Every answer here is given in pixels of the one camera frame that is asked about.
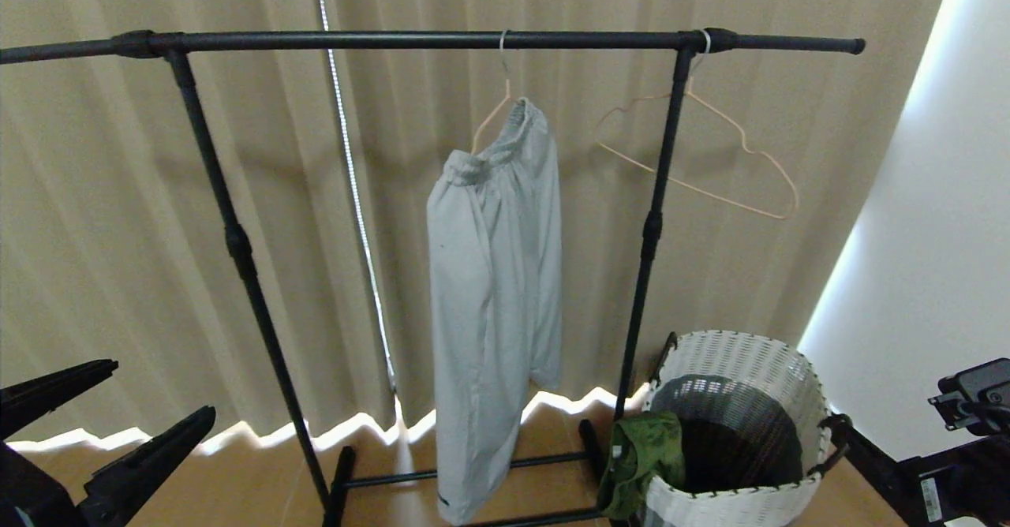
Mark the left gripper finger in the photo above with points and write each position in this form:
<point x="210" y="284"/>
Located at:
<point x="51" y="397"/>
<point x="150" y="460"/>

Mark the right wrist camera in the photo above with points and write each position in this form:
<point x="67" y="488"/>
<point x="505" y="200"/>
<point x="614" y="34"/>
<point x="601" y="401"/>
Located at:
<point x="978" y="397"/>

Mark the black clothes rack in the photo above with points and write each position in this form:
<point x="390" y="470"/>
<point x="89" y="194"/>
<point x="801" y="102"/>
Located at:
<point x="394" y="39"/>

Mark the beige curtain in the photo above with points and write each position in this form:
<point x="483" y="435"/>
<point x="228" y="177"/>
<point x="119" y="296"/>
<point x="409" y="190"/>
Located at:
<point x="158" y="235"/>

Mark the white laundry basket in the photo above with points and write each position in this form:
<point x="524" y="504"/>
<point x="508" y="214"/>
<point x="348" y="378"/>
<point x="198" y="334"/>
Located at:
<point x="750" y="353"/>

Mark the green garment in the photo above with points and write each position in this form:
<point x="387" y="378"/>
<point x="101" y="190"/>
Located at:
<point x="643" y="456"/>

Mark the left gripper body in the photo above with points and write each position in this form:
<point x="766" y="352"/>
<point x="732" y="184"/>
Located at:
<point x="31" y="491"/>

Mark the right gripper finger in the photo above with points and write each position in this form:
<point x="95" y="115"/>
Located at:
<point x="880" y="460"/>

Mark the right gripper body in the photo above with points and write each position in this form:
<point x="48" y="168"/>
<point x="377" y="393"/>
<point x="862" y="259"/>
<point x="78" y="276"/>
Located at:
<point x="970" y="487"/>

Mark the pink clothes hanger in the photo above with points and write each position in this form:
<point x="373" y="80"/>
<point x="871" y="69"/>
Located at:
<point x="505" y="65"/>
<point x="750" y="152"/>

